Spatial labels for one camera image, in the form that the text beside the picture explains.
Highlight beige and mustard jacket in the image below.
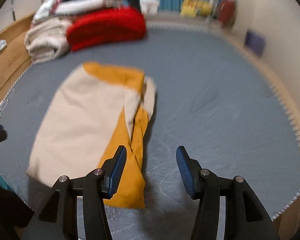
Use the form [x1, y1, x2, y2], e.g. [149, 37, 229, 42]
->
[26, 62, 156, 209]

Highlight grey quilted mattress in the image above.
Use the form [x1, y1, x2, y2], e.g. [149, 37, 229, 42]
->
[0, 23, 300, 239]

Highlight cream folded blanket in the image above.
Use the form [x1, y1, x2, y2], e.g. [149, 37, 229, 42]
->
[24, 18, 72, 64]

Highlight white folded bedding stack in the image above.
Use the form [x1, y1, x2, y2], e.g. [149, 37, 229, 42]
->
[31, 0, 131, 27]

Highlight red folded blanket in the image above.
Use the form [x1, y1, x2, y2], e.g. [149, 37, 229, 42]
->
[66, 7, 147, 51]

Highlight purple flat box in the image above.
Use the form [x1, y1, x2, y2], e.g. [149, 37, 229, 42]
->
[244, 29, 266, 57]

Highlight yellow plush toys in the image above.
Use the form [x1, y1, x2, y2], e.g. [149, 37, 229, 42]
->
[180, 0, 214, 17]

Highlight white cable on mattress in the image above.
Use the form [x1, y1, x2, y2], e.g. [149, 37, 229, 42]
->
[0, 84, 18, 116]

